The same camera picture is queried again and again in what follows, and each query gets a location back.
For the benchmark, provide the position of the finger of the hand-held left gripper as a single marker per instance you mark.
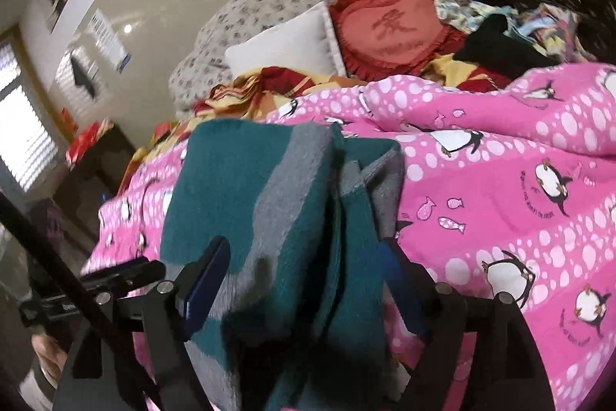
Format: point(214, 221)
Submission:
point(134, 270)

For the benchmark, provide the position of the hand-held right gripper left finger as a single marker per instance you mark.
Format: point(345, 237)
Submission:
point(207, 290)

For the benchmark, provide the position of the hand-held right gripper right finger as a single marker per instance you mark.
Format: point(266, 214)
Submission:
point(392, 271)

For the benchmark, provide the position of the teal and grey sweater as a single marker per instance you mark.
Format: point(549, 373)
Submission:
point(226, 180)

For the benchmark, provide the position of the pile of colourful clothes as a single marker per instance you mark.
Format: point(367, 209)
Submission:
point(462, 11)

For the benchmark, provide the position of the person's left hand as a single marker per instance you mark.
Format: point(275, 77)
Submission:
point(48, 355)

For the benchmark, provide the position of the dark wooden cabinet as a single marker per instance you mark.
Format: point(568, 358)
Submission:
point(91, 189)

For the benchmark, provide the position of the pink penguin printed blanket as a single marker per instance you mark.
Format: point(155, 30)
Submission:
point(505, 209)

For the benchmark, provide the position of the red bag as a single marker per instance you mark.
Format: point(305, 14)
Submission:
point(84, 144)

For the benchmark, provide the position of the window with white blinds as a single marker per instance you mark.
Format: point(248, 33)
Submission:
point(24, 136)

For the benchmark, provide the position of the red and yellow patterned blanket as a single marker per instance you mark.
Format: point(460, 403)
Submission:
point(284, 79)

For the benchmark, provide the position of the red heart cushion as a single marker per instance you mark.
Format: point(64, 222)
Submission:
point(394, 30)

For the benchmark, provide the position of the white pillow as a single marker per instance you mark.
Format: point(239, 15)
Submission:
point(288, 45)

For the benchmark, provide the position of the black cloth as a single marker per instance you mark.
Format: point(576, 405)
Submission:
point(500, 45)

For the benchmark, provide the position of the blue edged wall poster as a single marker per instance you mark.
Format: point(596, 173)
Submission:
point(108, 35)

